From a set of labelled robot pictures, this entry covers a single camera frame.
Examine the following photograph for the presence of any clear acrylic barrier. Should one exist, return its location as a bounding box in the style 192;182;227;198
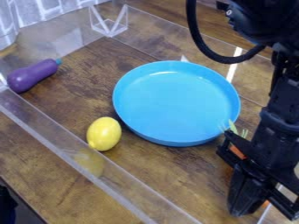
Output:
0;0;299;224

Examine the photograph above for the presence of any yellow toy lemon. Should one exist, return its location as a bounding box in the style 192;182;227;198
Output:
87;117;121;151

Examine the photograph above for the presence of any orange toy carrot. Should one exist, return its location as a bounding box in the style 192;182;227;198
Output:
217;139;257;177

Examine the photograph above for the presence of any blue round plate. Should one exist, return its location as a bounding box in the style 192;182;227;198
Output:
112;60;240;147

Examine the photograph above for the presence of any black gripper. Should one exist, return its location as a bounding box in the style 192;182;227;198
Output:
217;108;299;221

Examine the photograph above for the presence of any purple toy eggplant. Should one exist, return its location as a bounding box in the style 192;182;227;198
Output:
6;59;61;94

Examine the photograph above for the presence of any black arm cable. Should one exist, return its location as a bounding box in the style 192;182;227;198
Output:
184;0;267;65

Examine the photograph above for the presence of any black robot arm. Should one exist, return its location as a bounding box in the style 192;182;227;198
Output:
217;0;299;221

